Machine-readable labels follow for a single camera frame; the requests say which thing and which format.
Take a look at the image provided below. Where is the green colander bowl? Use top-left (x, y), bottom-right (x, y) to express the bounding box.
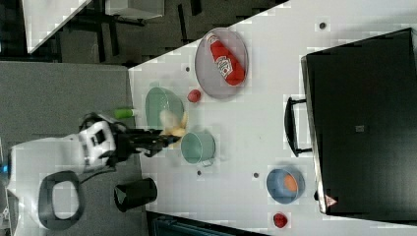
top-left (145, 87), bottom-right (184, 130)

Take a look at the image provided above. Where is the black cylinder cup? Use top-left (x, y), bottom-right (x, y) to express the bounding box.
top-left (114, 178), bottom-right (157, 212)

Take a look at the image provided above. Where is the black toaster oven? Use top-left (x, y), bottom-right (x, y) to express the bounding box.
top-left (301, 28), bottom-right (417, 225)

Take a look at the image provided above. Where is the blue bowl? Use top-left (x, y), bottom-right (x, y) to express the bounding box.
top-left (267, 166), bottom-right (305, 205)

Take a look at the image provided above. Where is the red strawberry toy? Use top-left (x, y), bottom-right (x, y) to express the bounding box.
top-left (187, 89), bottom-right (202, 103)

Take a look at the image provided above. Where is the orange ball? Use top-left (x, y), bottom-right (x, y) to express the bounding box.
top-left (284, 174), bottom-right (298, 192)

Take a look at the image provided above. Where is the grey round plate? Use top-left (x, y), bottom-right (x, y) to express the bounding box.
top-left (195, 28), bottom-right (248, 99)

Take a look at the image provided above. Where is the green mug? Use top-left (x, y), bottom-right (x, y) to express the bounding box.
top-left (180, 132), bottom-right (215, 166)

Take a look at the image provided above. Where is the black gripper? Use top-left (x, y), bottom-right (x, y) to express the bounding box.
top-left (112, 128), bottom-right (178, 157)

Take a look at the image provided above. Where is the peeled yellow banana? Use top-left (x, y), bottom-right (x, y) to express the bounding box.
top-left (159, 110), bottom-right (188, 143)

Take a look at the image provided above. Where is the red fruit toy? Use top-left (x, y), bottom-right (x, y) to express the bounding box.
top-left (273, 212), bottom-right (288, 228)

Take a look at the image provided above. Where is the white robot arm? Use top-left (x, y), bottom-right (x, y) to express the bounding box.
top-left (2, 120), bottom-right (181, 236)

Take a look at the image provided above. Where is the green pear toy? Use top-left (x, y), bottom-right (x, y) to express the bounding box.
top-left (114, 108), bottom-right (135, 119)

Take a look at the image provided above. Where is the red ketchup bottle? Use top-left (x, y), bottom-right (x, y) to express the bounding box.
top-left (206, 32), bottom-right (246, 86)

